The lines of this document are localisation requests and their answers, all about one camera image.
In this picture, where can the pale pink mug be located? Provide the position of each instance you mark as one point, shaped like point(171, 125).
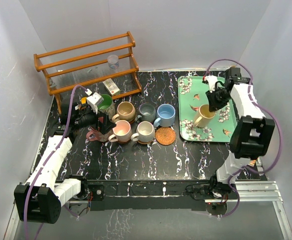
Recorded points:
point(121, 132)

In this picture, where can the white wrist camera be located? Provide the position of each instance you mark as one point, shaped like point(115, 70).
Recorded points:
point(210, 80)
point(93, 100)

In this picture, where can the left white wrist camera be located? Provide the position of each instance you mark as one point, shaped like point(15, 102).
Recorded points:
point(93, 100)

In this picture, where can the colourful card box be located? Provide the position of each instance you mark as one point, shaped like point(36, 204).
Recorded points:
point(252, 163)

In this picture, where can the orange wooden shelf rack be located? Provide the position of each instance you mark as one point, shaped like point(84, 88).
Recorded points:
point(86, 64)

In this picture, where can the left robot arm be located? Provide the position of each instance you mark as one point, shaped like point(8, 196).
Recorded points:
point(39, 199)

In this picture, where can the pink halloween mug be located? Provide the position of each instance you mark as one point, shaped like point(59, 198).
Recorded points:
point(95, 135)

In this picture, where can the white cream mug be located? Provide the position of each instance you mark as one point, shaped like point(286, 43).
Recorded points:
point(145, 132)

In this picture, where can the yellow grey block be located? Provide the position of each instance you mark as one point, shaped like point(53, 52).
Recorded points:
point(83, 100)

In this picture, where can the blue mug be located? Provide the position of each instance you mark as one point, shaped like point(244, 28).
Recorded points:
point(165, 116)

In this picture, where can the yellow mug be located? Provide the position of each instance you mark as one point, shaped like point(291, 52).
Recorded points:
point(203, 116)

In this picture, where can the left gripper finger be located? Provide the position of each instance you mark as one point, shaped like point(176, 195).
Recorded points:
point(108, 125)
point(100, 123)

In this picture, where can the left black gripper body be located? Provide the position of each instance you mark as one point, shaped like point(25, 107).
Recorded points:
point(85, 119)

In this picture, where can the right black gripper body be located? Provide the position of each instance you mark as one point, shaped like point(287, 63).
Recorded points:
point(217, 94)

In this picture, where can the clear plastic cup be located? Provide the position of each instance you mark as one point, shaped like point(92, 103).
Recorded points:
point(113, 61)

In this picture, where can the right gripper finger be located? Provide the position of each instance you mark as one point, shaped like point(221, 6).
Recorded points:
point(213, 106)
point(221, 103)

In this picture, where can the woven rattan coaster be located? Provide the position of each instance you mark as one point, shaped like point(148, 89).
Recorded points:
point(144, 143)
point(165, 136)

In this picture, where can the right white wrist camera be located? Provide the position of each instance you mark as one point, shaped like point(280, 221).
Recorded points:
point(210, 80)

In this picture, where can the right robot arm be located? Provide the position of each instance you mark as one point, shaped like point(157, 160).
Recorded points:
point(252, 135)

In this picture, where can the grey mug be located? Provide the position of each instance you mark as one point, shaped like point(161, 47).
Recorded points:
point(146, 112)

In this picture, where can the green inside mug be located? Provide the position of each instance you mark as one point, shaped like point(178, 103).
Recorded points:
point(107, 106)

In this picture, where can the white green small box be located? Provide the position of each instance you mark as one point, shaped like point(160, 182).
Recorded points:
point(111, 87)

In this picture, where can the green floral tray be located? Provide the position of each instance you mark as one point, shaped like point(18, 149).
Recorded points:
point(193, 127)

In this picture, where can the brown stoneware mug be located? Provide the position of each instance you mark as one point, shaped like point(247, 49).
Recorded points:
point(125, 111)

